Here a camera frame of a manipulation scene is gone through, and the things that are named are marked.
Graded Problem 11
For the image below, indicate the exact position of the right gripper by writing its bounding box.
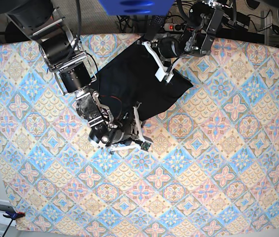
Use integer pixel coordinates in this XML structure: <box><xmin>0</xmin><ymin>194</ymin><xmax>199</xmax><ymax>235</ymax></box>
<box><xmin>88</xmin><ymin>103</ymin><xmax>153</xmax><ymax>154</ymax></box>

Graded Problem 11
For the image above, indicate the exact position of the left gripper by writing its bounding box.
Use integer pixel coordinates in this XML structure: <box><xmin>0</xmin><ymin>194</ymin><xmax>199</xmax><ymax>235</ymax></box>
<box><xmin>137</xmin><ymin>36</ymin><xmax>187</xmax><ymax>84</ymax></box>

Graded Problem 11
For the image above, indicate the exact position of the black T-shirt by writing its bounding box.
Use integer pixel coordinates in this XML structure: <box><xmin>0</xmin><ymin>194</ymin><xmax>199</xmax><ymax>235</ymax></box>
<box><xmin>91</xmin><ymin>43</ymin><xmax>193</xmax><ymax>120</ymax></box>

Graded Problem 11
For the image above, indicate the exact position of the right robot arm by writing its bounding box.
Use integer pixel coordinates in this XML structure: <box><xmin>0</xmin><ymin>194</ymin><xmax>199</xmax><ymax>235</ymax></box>
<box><xmin>0</xmin><ymin>0</ymin><xmax>152</xmax><ymax>151</ymax></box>

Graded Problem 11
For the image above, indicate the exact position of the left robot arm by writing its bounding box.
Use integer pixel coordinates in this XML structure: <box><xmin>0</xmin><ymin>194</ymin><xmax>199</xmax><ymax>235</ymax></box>
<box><xmin>137</xmin><ymin>0</ymin><xmax>237</xmax><ymax>82</ymax></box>

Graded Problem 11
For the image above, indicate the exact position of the white power strip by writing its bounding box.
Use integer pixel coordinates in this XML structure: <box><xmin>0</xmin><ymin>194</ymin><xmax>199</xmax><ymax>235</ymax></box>
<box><xmin>163</xmin><ymin>23</ymin><xmax>186</xmax><ymax>33</ymax></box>

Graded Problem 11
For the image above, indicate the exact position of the patterned tablecloth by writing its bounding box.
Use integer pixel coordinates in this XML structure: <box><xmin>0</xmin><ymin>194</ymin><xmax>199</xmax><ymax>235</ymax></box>
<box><xmin>0</xmin><ymin>39</ymin><xmax>279</xmax><ymax>237</ymax></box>

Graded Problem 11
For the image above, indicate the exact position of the blue clamp bottom left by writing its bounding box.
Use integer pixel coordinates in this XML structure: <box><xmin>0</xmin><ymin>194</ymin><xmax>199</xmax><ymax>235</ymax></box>
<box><xmin>2</xmin><ymin>211</ymin><xmax>25</xmax><ymax>237</ymax></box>

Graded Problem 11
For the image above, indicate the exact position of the black mesh strap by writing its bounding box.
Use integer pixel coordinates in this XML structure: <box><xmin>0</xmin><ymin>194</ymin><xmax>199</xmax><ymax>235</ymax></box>
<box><xmin>144</xmin><ymin>15</ymin><xmax>166</xmax><ymax>40</ymax></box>

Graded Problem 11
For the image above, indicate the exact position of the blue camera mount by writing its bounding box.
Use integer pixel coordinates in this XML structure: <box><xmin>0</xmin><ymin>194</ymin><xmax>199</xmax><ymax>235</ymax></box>
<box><xmin>99</xmin><ymin>0</ymin><xmax>174</xmax><ymax>16</ymax></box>

